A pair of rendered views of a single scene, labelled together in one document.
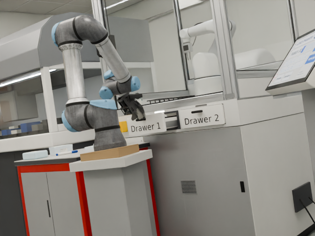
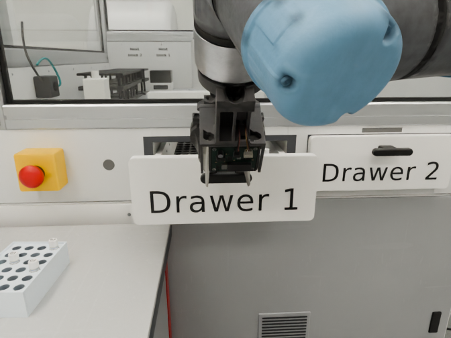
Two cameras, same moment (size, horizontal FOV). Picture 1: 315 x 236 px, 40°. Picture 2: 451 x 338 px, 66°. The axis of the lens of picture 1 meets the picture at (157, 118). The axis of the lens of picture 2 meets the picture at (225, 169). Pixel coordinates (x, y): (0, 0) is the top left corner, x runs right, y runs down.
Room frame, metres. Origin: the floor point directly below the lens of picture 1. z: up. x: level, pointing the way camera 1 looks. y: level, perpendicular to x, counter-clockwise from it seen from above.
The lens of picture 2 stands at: (2.21, 0.43, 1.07)
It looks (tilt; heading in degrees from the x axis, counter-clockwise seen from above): 18 degrees down; 315
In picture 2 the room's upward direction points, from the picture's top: straight up
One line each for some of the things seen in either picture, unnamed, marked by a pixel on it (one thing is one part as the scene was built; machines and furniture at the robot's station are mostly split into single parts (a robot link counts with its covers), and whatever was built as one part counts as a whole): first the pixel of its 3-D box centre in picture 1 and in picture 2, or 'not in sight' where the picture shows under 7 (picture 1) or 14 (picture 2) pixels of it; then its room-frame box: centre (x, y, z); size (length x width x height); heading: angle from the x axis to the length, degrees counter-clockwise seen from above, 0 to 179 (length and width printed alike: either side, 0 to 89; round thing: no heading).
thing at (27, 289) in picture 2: not in sight; (19, 275); (2.71, 0.34, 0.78); 0.12 x 0.08 x 0.04; 135
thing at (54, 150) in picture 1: (61, 149); not in sight; (2.81, 0.64, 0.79); 0.13 x 0.09 x 0.05; 125
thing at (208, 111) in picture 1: (201, 116); (380, 162); (2.47, -0.25, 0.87); 0.29 x 0.02 x 0.11; 49
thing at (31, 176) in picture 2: not in sight; (33, 176); (2.85, 0.27, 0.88); 0.04 x 0.03 x 0.04; 49
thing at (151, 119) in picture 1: (146, 124); (224, 188); (2.58, 0.07, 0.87); 0.29 x 0.02 x 0.11; 49
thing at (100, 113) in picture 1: (103, 113); not in sight; (2.01, 0.24, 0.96); 0.13 x 0.12 x 0.14; 67
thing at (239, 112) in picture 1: (209, 114); (226, 121); (3.01, -0.36, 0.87); 1.02 x 0.95 x 0.14; 49
